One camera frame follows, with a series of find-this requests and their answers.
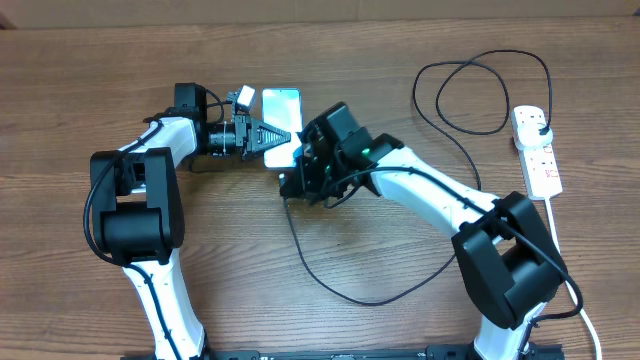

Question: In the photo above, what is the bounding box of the Samsung Galaxy smartphone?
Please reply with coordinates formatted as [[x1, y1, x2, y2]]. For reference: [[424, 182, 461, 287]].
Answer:
[[262, 88, 303, 170]]

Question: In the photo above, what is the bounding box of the black USB charging cable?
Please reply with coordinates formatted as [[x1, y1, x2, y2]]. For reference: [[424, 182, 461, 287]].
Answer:
[[278, 49, 554, 307]]

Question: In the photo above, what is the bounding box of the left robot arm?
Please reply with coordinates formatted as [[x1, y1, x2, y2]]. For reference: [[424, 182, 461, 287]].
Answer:
[[83, 83, 291, 359]]

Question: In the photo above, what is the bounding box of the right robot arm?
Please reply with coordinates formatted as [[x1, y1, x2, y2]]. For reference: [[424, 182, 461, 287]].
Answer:
[[280, 102, 568, 359]]

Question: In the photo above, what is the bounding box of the white charger plug adapter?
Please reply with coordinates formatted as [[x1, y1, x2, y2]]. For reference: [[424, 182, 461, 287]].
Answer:
[[514, 123, 554, 151]]

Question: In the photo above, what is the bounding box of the white power strip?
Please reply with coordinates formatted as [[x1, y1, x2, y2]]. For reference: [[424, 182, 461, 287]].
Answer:
[[510, 104, 564, 202]]

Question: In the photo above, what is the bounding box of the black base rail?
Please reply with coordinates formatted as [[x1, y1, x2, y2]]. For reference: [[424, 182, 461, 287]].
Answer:
[[119, 342, 566, 360]]

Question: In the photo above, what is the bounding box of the white power strip cord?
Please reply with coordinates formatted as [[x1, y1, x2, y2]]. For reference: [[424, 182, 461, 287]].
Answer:
[[543, 197, 604, 360]]

